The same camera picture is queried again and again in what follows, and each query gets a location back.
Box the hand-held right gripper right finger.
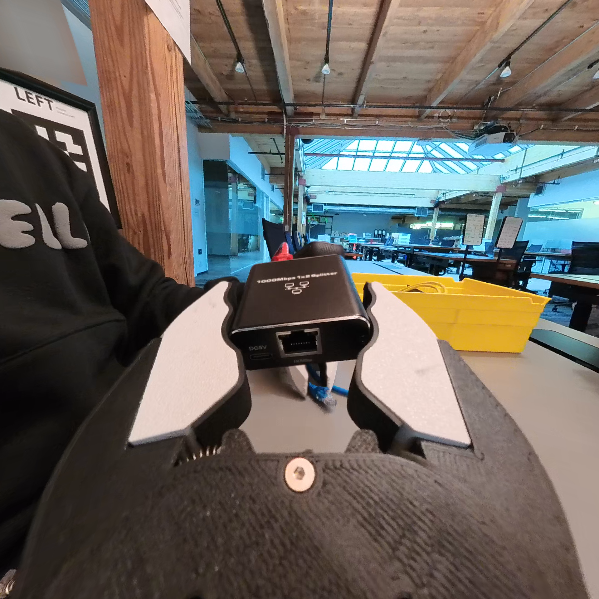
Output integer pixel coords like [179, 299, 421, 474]
[348, 282, 472, 454]

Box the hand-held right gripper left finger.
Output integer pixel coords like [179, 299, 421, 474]
[129, 281, 253, 445]

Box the black network splitter box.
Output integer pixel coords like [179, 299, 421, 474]
[228, 255, 373, 371]

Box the yellow plastic bin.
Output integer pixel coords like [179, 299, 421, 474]
[351, 273, 552, 353]

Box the blue ethernet cable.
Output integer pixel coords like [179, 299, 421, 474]
[306, 363, 352, 415]

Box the person's left forearm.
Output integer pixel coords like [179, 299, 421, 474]
[112, 234, 241, 366]

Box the grey desk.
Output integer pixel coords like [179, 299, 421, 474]
[243, 318, 599, 558]

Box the person's black hoodie torso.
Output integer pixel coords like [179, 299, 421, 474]
[0, 109, 164, 562]

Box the standing whiteboard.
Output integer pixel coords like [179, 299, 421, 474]
[496, 217, 523, 250]
[462, 214, 485, 246]

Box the black ceiling pipe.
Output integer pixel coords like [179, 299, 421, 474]
[192, 99, 599, 114]

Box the row of wooden office desks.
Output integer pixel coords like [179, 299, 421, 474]
[346, 239, 599, 330]

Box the ceiling projector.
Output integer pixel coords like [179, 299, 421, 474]
[468, 121, 518, 157]

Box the wooden pillar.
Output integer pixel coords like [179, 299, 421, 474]
[89, 0, 197, 287]

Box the white paper notice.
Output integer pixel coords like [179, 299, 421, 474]
[145, 0, 192, 61]

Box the framed black white poster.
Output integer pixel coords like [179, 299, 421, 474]
[0, 68, 123, 230]

